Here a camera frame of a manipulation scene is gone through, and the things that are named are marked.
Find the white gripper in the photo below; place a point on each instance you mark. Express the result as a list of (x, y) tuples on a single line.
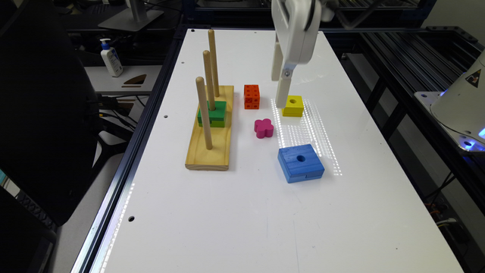
[(296, 23)]

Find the pink flower block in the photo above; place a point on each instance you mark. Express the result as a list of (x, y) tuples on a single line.
[(263, 128)]

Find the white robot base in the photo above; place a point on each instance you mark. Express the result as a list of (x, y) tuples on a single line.
[(459, 110)]

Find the orange cube with holes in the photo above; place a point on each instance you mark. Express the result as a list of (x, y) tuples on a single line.
[(251, 97)]

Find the yellow square block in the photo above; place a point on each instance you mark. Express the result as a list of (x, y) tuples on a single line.
[(294, 107)]

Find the middle wooden peg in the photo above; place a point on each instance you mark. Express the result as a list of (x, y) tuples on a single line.
[(209, 80)]

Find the wooden peg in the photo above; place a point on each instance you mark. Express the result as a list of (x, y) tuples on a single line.
[(212, 48), (203, 106), (209, 80)]

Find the green square block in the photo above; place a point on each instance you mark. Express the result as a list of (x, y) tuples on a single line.
[(217, 118)]

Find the back wooden peg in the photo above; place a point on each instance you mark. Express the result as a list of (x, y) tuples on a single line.
[(212, 48)]

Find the front wooden peg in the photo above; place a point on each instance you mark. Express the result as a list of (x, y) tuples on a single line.
[(203, 106)]

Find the blue square block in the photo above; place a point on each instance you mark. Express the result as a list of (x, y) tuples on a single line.
[(300, 163)]

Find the grey monitor stand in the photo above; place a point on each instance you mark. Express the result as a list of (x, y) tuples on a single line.
[(133, 18)]

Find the white lotion pump bottle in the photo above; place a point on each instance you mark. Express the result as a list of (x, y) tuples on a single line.
[(111, 59)]

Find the black office chair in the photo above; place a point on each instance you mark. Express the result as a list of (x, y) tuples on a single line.
[(53, 138)]

